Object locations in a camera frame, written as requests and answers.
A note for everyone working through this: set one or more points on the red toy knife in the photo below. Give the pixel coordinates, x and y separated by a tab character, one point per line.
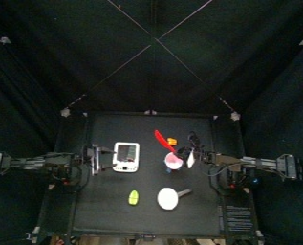
160	139

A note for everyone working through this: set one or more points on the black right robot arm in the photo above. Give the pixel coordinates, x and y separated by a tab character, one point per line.
259	163

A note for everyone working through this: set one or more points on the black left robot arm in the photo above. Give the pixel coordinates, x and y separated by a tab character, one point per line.
30	163

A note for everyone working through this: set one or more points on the red plastic cup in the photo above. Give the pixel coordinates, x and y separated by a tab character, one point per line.
174	162

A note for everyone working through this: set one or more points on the yellow toy bell pepper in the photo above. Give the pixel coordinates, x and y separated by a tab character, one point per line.
171	141

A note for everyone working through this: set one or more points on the white toy cash register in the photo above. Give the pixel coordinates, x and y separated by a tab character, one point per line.
126	157

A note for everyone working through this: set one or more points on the green toy starfruit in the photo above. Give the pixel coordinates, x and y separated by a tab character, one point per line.
134	197

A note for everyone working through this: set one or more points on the white printed label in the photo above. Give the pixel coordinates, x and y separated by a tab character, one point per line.
238	218

